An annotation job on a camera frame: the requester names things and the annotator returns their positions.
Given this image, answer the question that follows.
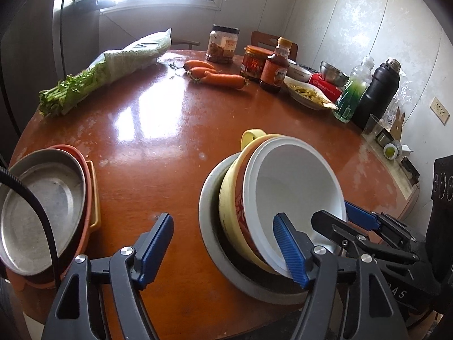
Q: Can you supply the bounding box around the wooden chair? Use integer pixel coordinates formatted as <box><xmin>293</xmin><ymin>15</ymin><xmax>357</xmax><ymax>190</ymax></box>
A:
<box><xmin>251</xmin><ymin>31</ymin><xmax>298</xmax><ymax>57</ymax></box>
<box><xmin>170</xmin><ymin>39</ymin><xmax>201</xmax><ymax>50</ymax></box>

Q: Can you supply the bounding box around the small steel bowl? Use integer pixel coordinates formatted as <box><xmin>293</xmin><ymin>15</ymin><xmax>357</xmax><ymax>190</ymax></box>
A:
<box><xmin>320</xmin><ymin>61</ymin><xmax>349</xmax><ymax>86</ymax></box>

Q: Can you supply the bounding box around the yellow bowl with handle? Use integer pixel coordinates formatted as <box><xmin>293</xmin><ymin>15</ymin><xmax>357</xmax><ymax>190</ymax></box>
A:
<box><xmin>217</xmin><ymin>129</ymin><xmax>295</xmax><ymax>274</ymax></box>

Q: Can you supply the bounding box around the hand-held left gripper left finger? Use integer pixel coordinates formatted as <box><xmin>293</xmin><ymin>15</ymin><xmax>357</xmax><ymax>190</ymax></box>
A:
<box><xmin>42</xmin><ymin>212</ymin><xmax>175</xmax><ymax>340</ymax></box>

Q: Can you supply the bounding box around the black thermos flask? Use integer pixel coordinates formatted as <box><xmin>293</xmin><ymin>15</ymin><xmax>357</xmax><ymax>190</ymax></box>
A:
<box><xmin>354</xmin><ymin>58</ymin><xmax>403</xmax><ymax>131</ymax></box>

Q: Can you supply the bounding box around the grey refrigerator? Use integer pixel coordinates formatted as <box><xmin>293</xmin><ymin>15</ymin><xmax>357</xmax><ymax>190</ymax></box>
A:
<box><xmin>0</xmin><ymin>0</ymin><xmax>101</xmax><ymax>139</ymax></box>

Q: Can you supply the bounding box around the red tissue box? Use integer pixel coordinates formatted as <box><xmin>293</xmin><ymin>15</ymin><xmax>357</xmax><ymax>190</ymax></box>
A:
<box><xmin>307</xmin><ymin>73</ymin><xmax>344</xmax><ymax>104</ymax></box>

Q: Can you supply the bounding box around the green drink bottle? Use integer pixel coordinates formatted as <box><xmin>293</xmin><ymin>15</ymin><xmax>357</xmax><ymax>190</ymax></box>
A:
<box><xmin>334</xmin><ymin>56</ymin><xmax>375</xmax><ymax>124</ymax></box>

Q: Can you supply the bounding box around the carrot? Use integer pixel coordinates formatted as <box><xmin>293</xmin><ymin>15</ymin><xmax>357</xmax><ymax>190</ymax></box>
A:
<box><xmin>197</xmin><ymin>73</ymin><xmax>249</xmax><ymax>90</ymax></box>
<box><xmin>184</xmin><ymin>60</ymin><xmax>215</xmax><ymax>72</ymax></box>
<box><xmin>187</xmin><ymin>67</ymin><xmax>220</xmax><ymax>79</ymax></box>

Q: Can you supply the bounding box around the red chili sauce jar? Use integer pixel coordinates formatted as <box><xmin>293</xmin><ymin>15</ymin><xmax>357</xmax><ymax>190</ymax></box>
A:
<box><xmin>241</xmin><ymin>45</ymin><xmax>275</xmax><ymax>81</ymax></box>

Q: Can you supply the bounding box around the white dish with food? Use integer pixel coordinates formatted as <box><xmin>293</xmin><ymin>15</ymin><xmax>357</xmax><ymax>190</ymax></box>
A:
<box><xmin>283</xmin><ymin>76</ymin><xmax>339</xmax><ymax>111</ymax></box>

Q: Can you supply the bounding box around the round steel plate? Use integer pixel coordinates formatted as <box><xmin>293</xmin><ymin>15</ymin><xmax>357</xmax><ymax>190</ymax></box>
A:
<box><xmin>0</xmin><ymin>149</ymin><xmax>87</xmax><ymax>277</ymax></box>

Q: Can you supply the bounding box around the celery in plastic bag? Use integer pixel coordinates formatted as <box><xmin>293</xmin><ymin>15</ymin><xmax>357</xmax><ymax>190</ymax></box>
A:
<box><xmin>38</xmin><ymin>28</ymin><xmax>172</xmax><ymax>117</ymax></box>

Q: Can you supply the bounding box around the black cable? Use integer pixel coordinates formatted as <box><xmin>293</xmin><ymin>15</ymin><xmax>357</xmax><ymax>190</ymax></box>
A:
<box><xmin>0</xmin><ymin>165</ymin><xmax>61</xmax><ymax>291</ymax></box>

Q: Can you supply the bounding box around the wall socket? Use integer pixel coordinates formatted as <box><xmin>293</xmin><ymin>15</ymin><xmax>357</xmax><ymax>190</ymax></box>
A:
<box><xmin>430</xmin><ymin>97</ymin><xmax>450</xmax><ymax>125</ymax></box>

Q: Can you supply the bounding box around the sauce bottle with orange cap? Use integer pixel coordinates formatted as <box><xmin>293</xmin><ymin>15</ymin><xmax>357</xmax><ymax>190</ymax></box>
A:
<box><xmin>259</xmin><ymin>37</ymin><xmax>294</xmax><ymax>94</ymax></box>

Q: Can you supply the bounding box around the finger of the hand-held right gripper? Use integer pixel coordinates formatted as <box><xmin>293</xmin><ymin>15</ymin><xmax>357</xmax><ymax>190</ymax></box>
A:
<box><xmin>311</xmin><ymin>209</ymin><xmax>422</xmax><ymax>265</ymax></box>
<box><xmin>345</xmin><ymin>201</ymin><xmax>426</xmax><ymax>252</ymax></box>

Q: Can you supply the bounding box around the clear jar with black lid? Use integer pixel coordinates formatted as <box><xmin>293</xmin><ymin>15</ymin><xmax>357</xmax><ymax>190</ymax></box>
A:
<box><xmin>205</xmin><ymin>24</ymin><xmax>240</xmax><ymax>65</ymax></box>

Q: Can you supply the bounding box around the small dark metal box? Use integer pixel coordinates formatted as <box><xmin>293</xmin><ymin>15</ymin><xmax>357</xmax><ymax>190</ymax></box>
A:
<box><xmin>375</xmin><ymin>129</ymin><xmax>392</xmax><ymax>148</ymax></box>

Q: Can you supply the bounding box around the small white bowl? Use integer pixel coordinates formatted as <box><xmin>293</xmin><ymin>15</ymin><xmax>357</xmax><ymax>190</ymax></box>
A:
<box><xmin>287</xmin><ymin>58</ymin><xmax>314</xmax><ymax>80</ymax></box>

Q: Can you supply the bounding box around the red white paper noodle bowl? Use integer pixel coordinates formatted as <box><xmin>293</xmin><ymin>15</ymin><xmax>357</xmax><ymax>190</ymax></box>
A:
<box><xmin>242</xmin><ymin>136</ymin><xmax>348</xmax><ymax>279</ymax></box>

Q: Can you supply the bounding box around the clear plastic cup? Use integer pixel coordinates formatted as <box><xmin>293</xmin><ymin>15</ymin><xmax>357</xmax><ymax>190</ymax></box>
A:
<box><xmin>362</xmin><ymin>114</ymin><xmax>385</xmax><ymax>143</ymax></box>

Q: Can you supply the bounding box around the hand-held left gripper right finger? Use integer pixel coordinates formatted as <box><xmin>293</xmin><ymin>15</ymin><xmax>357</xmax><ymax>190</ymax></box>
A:
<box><xmin>272</xmin><ymin>212</ymin><xmax>408</xmax><ymax>340</ymax></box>

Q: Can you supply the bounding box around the terracotta plastic plate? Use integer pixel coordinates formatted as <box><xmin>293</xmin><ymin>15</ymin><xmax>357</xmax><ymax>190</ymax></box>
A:
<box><xmin>19</xmin><ymin>144</ymin><xmax>95</xmax><ymax>291</ymax></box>

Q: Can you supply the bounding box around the large steel bowl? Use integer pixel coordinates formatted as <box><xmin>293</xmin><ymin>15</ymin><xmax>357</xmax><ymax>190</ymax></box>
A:
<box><xmin>198</xmin><ymin>156</ymin><xmax>319</xmax><ymax>306</ymax></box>

